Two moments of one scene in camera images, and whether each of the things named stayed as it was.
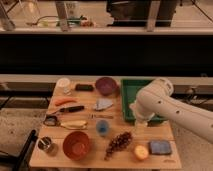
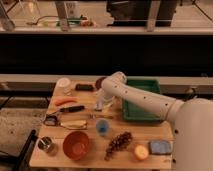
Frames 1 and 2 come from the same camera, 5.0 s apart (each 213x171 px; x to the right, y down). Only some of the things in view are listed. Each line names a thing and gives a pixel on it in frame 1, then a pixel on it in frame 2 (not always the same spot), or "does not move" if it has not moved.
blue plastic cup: x=102 y=126 does not move
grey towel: x=103 y=103 does not move
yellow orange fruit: x=141 y=152 does not move
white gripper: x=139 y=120 -> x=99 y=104
